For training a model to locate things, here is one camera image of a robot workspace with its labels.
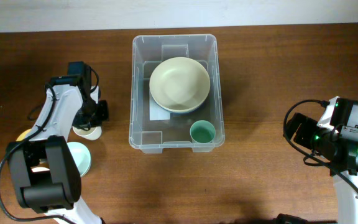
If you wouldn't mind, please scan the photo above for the cream cup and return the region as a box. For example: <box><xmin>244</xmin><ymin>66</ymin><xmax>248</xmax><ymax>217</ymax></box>
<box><xmin>73</xmin><ymin>126</ymin><xmax>102</xmax><ymax>141</ymax></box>

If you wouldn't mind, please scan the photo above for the light green bowl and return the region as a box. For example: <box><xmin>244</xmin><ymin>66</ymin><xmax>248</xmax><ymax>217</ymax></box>
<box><xmin>67</xmin><ymin>142</ymin><xmax>91</xmax><ymax>177</ymax></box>

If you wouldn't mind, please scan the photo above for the yellow bowl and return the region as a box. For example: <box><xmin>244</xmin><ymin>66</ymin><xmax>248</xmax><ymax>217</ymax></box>
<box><xmin>16</xmin><ymin>129</ymin><xmax>31</xmax><ymax>141</ymax></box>

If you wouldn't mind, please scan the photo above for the beige bowl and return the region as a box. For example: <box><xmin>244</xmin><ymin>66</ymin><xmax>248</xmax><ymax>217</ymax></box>
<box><xmin>149</xmin><ymin>57</ymin><xmax>211</xmax><ymax>110</ymax></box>

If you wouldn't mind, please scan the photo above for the green cup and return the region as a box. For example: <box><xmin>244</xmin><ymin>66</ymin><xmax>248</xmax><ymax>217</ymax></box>
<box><xmin>190</xmin><ymin>120</ymin><xmax>216</xmax><ymax>143</ymax></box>

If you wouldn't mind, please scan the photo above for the dark blue plate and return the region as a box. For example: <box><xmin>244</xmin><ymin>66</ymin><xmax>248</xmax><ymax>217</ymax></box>
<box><xmin>153</xmin><ymin>100</ymin><xmax>204</xmax><ymax>114</ymax></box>

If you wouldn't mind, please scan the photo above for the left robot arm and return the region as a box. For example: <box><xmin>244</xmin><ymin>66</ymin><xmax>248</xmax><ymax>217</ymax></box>
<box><xmin>0</xmin><ymin>62</ymin><xmax>109</xmax><ymax>223</ymax></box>

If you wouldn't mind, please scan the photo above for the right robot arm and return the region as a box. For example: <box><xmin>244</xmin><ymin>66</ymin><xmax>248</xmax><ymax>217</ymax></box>
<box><xmin>283</xmin><ymin>96</ymin><xmax>358</xmax><ymax>223</ymax></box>

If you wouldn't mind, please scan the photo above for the white label in bin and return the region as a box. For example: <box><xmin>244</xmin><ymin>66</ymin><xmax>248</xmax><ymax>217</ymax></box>
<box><xmin>149</xmin><ymin>94</ymin><xmax>171</xmax><ymax>121</ymax></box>

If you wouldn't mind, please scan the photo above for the white bowl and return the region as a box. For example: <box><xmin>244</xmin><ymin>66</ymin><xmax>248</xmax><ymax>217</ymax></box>
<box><xmin>32</xmin><ymin>167</ymin><xmax>50</xmax><ymax>173</ymax></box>

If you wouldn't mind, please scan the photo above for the clear plastic storage bin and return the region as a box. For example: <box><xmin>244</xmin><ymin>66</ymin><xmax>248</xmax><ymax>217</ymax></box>
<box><xmin>129</xmin><ymin>34</ymin><xmax>225</xmax><ymax>154</ymax></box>

